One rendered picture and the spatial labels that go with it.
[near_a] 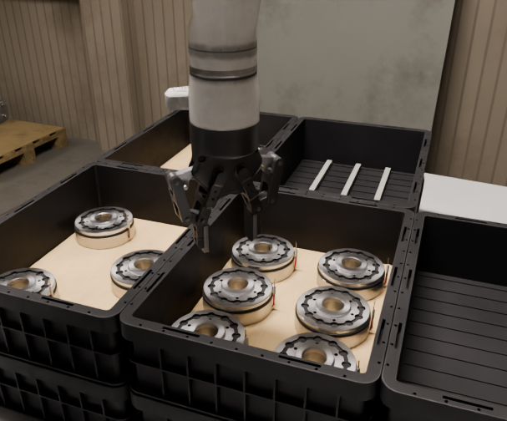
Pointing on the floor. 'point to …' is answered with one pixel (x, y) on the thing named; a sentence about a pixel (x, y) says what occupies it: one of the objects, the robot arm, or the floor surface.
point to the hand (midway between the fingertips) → (227, 232)
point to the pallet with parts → (6, 138)
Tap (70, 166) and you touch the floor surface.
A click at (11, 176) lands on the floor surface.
